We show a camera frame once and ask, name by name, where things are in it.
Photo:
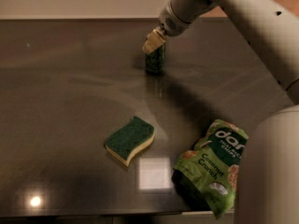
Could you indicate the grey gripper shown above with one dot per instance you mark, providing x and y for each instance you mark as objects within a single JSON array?
[{"x": 172, "y": 21}]

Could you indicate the green soda can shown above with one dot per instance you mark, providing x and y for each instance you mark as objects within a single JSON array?
[{"x": 155, "y": 61}]

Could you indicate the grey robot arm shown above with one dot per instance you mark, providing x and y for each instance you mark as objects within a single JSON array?
[{"x": 268, "y": 180}]

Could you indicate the green and yellow sponge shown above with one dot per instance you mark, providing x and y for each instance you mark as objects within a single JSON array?
[{"x": 130, "y": 139}]

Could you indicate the green rice chips bag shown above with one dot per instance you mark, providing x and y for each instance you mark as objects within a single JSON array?
[{"x": 208, "y": 173}]

